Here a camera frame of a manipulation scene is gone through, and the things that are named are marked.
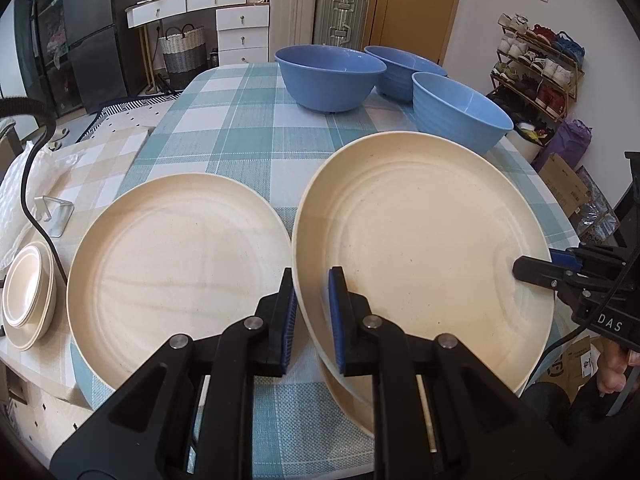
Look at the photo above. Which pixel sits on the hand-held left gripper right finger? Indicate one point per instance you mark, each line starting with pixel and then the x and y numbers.
pixel 336 320

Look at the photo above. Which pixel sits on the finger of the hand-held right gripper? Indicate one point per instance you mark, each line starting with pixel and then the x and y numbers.
pixel 565 257
pixel 535 270

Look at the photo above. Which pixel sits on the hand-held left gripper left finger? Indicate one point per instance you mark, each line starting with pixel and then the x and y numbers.
pixel 287 320

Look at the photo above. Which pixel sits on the large beige plate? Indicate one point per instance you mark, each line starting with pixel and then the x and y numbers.
pixel 350 405
pixel 175 280
pixel 425 240

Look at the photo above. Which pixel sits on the blue bowl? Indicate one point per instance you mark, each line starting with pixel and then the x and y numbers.
pixel 460 115
pixel 330 77
pixel 400 77

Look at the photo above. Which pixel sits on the person's right forearm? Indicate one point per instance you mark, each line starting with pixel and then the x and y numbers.
pixel 600 430

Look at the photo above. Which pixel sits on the stack of small beige plates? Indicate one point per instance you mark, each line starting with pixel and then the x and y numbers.
pixel 35 337

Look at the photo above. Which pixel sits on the person's right hand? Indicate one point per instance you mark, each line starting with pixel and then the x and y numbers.
pixel 615 375

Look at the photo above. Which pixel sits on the clear plastic packaging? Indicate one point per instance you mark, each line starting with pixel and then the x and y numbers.
pixel 597 210

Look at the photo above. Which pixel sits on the plain cardboard box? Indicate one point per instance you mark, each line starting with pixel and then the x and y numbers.
pixel 562 185

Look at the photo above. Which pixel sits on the printed cardboard box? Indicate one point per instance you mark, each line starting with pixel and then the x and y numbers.
pixel 575 365

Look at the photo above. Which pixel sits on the purple bag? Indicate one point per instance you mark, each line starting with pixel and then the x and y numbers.
pixel 567 142

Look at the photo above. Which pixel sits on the white bin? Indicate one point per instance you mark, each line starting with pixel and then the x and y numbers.
pixel 525 147

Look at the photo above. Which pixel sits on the metal shoe rack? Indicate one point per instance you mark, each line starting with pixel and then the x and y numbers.
pixel 575 72

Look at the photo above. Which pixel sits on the row of assorted shoes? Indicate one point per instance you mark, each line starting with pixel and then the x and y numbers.
pixel 545 67

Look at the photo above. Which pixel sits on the teal plaid tablecloth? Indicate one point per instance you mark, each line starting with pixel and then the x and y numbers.
pixel 240 125

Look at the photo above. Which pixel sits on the small beige plate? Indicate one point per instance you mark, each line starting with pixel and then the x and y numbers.
pixel 46 285
pixel 22 287

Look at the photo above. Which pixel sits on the beige plaid cloth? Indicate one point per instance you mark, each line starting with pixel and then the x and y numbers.
pixel 100 160

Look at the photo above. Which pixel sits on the black white patterned rug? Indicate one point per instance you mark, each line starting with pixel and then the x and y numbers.
pixel 130 120

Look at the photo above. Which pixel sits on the clear acrylic stand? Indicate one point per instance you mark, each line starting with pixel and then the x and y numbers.
pixel 55 215

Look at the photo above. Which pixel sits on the woven laundry basket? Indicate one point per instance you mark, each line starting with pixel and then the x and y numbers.
pixel 184 55

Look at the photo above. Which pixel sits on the white drawer cabinet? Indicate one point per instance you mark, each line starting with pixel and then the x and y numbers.
pixel 242 35

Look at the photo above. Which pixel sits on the wooden door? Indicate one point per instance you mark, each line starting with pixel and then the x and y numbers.
pixel 420 5

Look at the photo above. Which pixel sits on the white bubble wrap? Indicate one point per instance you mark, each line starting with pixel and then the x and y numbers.
pixel 15 195

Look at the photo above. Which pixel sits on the silver suitcase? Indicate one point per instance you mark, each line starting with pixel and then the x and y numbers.
pixel 340 17

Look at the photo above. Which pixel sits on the white suitcase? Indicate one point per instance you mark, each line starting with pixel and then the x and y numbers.
pixel 292 15

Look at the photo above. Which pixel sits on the white curved desk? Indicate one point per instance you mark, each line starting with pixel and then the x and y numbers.
pixel 170 7

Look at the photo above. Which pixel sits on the dark grey fridge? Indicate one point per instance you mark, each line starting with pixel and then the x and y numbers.
pixel 105 35

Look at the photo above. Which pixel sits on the dark glass cabinet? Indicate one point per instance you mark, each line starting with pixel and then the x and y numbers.
pixel 45 50

